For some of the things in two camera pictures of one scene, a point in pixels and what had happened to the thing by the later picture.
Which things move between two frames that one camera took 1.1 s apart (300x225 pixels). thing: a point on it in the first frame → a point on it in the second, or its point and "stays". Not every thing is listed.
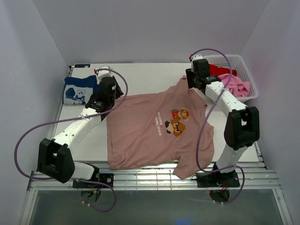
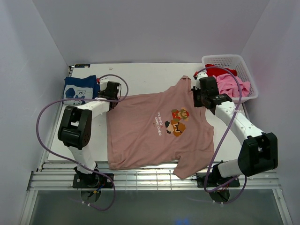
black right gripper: [189, 74] → [196, 103]
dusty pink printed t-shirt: [161, 127] stays
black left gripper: [118, 92] stays
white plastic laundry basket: [243, 71] stays
